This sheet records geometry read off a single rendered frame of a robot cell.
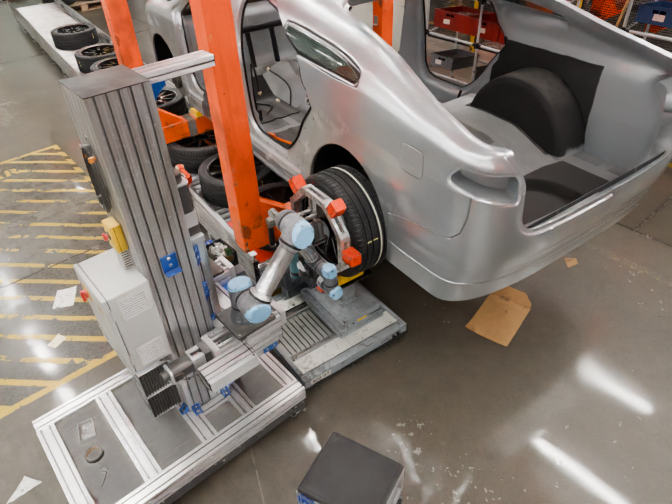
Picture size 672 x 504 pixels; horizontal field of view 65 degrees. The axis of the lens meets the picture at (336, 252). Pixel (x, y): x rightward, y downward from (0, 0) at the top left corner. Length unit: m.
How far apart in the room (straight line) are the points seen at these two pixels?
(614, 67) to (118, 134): 2.99
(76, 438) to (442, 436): 2.01
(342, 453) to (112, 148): 1.73
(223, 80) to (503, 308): 2.43
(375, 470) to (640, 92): 2.73
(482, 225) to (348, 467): 1.30
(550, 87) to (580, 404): 2.08
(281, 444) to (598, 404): 1.89
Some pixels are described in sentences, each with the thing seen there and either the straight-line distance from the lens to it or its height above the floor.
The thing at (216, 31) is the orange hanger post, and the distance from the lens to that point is 2.96.
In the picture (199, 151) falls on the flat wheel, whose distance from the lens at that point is 5.02.
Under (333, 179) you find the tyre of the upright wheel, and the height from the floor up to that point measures 1.17.
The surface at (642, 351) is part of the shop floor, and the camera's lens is 4.02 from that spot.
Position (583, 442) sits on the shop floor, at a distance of 3.41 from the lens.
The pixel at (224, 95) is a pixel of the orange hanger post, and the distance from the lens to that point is 3.05.
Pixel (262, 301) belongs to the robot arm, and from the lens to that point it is 2.43.
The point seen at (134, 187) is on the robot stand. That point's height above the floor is 1.64.
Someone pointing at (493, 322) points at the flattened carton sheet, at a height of 0.01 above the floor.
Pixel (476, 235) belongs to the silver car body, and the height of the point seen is 1.23.
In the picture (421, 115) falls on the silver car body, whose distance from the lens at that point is 2.53.
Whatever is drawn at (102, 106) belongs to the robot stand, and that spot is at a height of 1.98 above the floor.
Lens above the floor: 2.70
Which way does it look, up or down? 38 degrees down
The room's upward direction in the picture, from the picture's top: 2 degrees counter-clockwise
